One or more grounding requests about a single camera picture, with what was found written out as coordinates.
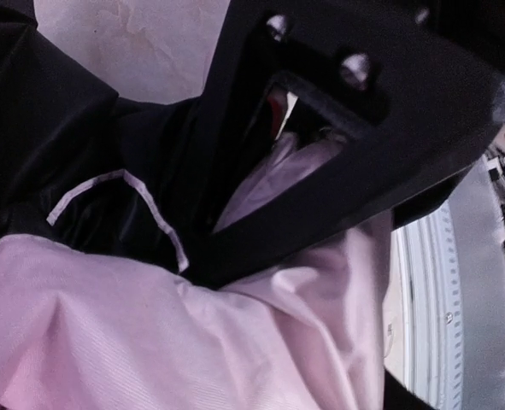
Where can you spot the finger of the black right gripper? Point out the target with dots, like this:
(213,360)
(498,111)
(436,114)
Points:
(416,87)

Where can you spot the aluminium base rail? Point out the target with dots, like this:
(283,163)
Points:
(444,311)

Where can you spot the pink umbrella black lining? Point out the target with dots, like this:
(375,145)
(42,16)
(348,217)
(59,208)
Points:
(94,311)

